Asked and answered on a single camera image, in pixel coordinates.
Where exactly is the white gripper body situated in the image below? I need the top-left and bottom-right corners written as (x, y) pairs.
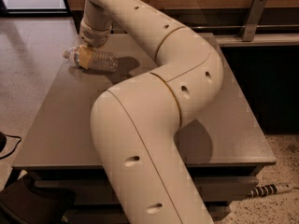
top-left (79, 21), bottom-right (112, 48)

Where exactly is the clear plastic water bottle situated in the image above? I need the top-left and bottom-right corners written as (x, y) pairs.
top-left (63, 46), bottom-right (119, 73)

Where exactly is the grey drawer cabinet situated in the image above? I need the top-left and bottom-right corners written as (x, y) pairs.
top-left (27, 166), bottom-right (260, 224)

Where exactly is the metal rail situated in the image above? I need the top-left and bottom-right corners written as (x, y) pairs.
top-left (190, 24), bottom-right (299, 31)

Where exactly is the grey metal bracket right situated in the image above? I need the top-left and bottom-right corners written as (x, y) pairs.
top-left (239, 0), bottom-right (268, 42)

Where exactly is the striped power strip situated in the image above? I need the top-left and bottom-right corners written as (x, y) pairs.
top-left (248, 183), bottom-right (294, 198)

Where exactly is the black bag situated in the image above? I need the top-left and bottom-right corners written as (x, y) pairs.
top-left (0, 175), bottom-right (76, 224)

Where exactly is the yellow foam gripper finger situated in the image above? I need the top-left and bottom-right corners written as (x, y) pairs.
top-left (78, 45), bottom-right (94, 70)

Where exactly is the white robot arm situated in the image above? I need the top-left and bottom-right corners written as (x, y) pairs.
top-left (84, 0), bottom-right (223, 224)

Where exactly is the black cable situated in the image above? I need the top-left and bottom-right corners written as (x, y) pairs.
top-left (0, 132), bottom-right (22, 161)

